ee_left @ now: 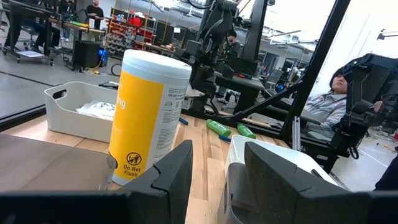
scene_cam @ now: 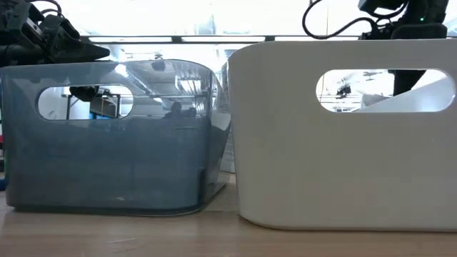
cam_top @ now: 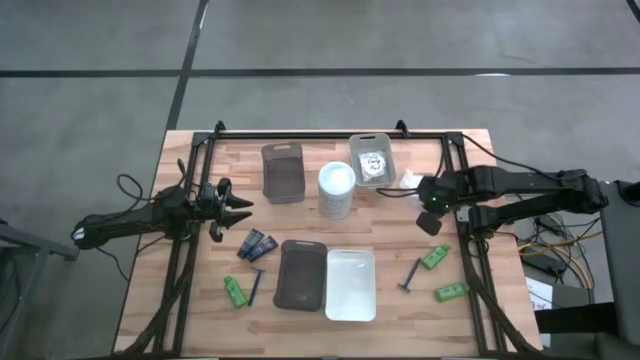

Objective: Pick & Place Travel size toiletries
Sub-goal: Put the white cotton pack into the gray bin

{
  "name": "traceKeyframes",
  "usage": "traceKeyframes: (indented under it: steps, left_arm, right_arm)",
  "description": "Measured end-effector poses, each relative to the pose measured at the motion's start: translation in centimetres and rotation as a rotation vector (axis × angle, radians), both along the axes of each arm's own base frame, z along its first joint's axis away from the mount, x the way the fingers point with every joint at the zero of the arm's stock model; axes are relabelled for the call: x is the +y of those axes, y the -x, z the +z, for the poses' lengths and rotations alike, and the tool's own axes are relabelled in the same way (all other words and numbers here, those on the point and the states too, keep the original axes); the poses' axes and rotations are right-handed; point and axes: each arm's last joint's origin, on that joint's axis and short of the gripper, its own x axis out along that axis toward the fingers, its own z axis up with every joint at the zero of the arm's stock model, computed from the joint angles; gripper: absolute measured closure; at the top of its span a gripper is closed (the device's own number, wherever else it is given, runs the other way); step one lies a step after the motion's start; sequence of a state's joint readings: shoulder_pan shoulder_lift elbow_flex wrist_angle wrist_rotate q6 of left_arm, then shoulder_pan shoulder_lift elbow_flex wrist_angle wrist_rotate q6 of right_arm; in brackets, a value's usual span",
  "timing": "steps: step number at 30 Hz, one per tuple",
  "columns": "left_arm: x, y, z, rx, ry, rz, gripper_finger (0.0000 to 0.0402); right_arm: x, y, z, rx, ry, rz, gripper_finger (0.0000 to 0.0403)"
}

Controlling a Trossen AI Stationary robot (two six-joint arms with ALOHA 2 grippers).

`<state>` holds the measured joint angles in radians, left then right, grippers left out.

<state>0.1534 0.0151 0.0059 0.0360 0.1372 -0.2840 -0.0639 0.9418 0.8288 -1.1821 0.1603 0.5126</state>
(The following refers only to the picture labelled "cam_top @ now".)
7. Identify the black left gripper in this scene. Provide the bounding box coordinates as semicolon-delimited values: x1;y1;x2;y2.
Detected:
197;177;255;230

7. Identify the white packet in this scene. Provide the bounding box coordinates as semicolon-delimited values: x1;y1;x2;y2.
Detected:
398;168;424;190

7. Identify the green shampoo bottle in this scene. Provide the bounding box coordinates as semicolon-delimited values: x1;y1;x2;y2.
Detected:
433;281;471;303
420;243;451;271
222;275;249;309

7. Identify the blue disposable razor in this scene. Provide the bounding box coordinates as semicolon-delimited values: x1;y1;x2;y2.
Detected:
397;257;424;294
247;267;267;308

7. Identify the white plastic bin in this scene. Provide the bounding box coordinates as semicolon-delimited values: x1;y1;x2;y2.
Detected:
324;248;378;323

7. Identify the dark blue toiletry tube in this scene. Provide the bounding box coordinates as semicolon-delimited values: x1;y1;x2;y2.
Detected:
235;228;265;260
246;235;279;264

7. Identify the short smoky grey plastic bin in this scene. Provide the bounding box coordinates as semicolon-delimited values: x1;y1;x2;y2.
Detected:
260;141;307;206

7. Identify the round wrapped soap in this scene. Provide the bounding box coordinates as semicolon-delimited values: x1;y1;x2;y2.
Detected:
357;151;387;182

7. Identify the long dark grey plastic bin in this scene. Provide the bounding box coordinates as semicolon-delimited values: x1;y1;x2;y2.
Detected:
272;238;329;313

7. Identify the clear plastic bin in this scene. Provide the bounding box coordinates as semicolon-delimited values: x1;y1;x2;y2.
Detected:
347;132;398;189

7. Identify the white wipes canister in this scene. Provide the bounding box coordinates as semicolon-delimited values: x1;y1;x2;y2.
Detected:
317;160;357;221

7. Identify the black power brick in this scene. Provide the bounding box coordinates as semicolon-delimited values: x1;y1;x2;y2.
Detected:
522;252;569;276

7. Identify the white paper sheet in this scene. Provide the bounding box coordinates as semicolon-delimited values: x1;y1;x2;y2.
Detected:
524;276;554;312

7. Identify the dark grey cabinet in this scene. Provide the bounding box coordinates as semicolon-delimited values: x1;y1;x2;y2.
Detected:
534;179;640;360

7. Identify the grey side table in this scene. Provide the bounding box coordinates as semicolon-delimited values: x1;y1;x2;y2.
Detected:
0;219;80;360

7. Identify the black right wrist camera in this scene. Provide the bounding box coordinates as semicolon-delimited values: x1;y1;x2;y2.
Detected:
415;210;444;237

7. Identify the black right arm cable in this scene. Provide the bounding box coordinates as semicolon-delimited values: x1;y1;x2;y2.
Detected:
459;133;586;177

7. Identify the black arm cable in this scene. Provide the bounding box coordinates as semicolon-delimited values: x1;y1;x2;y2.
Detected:
116;172;157;204
459;133;586;177

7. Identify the black aluminium table frame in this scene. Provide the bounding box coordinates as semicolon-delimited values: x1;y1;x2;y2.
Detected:
119;119;541;359

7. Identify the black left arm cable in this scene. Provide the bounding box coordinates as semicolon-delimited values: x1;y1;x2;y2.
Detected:
116;172;157;204

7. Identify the yellow floor cable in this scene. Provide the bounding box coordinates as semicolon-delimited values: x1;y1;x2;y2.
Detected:
517;230;604;291

